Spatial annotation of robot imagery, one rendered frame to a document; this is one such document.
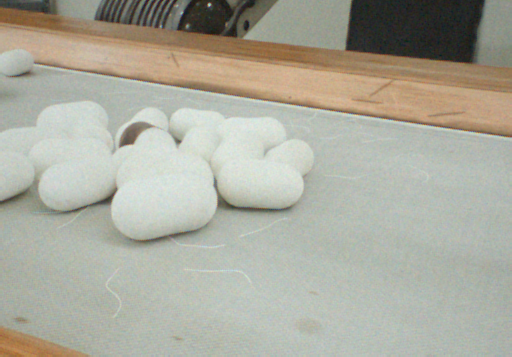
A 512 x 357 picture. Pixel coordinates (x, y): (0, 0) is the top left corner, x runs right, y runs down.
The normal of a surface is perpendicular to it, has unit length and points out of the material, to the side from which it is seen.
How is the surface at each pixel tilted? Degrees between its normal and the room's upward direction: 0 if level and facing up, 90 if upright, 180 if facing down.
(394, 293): 0
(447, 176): 0
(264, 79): 45
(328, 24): 90
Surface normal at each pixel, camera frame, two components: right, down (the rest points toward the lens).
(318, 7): -0.39, 0.29
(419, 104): -0.25, -0.47
